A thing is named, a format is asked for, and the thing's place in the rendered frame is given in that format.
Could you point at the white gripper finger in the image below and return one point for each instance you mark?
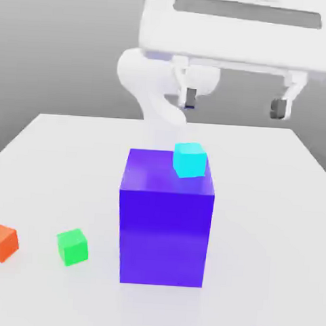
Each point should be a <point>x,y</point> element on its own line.
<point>183,99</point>
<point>280,109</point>

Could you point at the small green cube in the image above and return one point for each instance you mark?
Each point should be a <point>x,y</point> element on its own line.
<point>72,248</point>

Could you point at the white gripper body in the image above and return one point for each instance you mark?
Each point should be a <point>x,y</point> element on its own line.
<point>227,39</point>

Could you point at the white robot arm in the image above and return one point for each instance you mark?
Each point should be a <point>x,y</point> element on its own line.
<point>146,77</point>

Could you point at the large purple box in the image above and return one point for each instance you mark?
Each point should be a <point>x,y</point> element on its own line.
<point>164,233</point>

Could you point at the small orange cube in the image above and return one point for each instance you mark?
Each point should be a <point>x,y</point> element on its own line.
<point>0,244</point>

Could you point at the small cyan cube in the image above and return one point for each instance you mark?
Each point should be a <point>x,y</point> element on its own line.
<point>190,162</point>

